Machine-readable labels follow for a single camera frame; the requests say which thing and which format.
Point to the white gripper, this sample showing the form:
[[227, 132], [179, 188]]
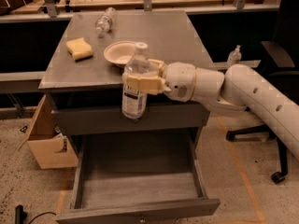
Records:
[[179, 79]]

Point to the clear plastic bottle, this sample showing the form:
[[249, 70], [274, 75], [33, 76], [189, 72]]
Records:
[[134, 101], [104, 24]]

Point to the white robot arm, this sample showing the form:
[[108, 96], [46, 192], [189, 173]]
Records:
[[229, 93]]

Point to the lying clear plastic bottle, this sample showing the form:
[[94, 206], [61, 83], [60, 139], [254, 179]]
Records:
[[104, 24]]

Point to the grey wooden drawer cabinet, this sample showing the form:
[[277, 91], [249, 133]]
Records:
[[95, 82]]

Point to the closed grey upper drawer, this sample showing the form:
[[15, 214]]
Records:
[[79, 121]]

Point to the open grey lower drawer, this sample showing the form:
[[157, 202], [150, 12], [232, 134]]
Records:
[[137, 178]]

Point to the white paper bowl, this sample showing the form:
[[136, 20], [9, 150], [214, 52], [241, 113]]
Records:
[[120, 53]]

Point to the yellow sponge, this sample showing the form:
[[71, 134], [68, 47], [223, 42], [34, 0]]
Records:
[[79, 48]]

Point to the black office chair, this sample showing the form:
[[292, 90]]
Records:
[[280, 78]]

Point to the cardboard box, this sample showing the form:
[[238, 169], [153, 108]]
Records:
[[50, 148]]

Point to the black cable plug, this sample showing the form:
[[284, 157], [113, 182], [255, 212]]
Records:
[[21, 215]]

